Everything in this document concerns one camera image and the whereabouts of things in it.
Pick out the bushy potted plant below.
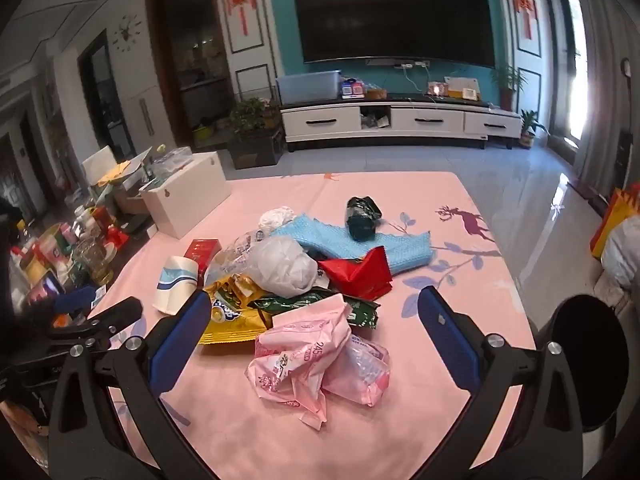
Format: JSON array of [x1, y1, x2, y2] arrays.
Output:
[[229, 96, 283, 138]]

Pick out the tall potted plant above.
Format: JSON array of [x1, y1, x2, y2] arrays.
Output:
[[490, 64, 528, 112]]

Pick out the black trash bin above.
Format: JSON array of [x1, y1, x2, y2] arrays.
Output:
[[535, 294, 631, 480]]

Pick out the white storage box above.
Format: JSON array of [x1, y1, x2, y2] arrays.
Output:
[[139, 151, 233, 240]]

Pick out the white plastic carrier bag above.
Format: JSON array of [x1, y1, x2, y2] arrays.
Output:
[[600, 212, 640, 291]]

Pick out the green snack packet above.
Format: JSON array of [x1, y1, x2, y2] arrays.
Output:
[[248, 292, 382, 330]]

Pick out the clear plastic container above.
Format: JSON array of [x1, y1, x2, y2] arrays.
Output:
[[150, 147, 193, 178]]

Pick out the dark plant stand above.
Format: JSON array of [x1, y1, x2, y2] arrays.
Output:
[[227, 127, 287, 171]]

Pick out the yellow and white box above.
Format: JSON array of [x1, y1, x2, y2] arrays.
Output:
[[445, 76, 481, 101]]

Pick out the dark green packet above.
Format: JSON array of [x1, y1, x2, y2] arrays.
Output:
[[345, 196, 383, 241]]

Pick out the pink printed tablecloth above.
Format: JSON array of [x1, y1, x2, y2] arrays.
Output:
[[85, 171, 538, 480]]

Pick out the red foil packet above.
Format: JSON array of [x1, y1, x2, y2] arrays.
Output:
[[317, 246, 393, 302]]

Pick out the red box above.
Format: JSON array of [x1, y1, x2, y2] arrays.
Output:
[[184, 238, 222, 281]]

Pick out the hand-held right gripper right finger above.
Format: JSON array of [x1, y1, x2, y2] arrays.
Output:
[[417, 285, 583, 480]]

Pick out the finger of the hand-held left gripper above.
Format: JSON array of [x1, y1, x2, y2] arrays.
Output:
[[46, 296, 144, 356], [52, 285, 98, 313]]

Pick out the black television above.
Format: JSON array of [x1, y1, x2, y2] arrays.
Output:
[[290, 0, 497, 68]]

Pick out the grey-white plastic bag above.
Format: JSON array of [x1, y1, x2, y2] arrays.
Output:
[[252, 236, 321, 296]]

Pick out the white paper cup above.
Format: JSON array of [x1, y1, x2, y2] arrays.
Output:
[[152, 255, 201, 315]]

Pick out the white television cabinet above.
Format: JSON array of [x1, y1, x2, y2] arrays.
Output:
[[279, 95, 523, 153]]

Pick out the orange shopping bag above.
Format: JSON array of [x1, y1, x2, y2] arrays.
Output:
[[590, 187, 633, 261]]

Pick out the white tissue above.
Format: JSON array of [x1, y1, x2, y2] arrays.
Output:
[[258, 206, 297, 236]]

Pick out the dark wooden doorway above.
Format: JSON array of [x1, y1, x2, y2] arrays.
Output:
[[145, 0, 236, 153]]

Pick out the blue knitted cloth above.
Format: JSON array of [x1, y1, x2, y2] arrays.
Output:
[[270, 212, 433, 277]]

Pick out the blue storage bin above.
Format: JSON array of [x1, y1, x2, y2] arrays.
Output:
[[276, 71, 343, 103]]

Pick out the cluttered bottles and jars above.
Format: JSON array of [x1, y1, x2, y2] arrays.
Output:
[[10, 200, 131, 311]]

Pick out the wall clock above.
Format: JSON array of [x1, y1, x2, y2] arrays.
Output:
[[112, 14, 143, 53]]

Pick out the pink plastic packet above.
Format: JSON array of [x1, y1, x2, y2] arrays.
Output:
[[244, 294, 391, 432]]

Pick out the clear plastic bag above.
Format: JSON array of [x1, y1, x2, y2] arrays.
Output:
[[207, 227, 273, 281]]

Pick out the small potted plant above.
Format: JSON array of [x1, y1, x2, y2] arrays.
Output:
[[519, 110, 548, 148]]

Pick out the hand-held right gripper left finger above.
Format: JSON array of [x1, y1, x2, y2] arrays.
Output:
[[47, 287, 213, 480]]

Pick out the yellow snack bag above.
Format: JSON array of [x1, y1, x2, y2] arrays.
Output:
[[197, 275, 268, 346]]

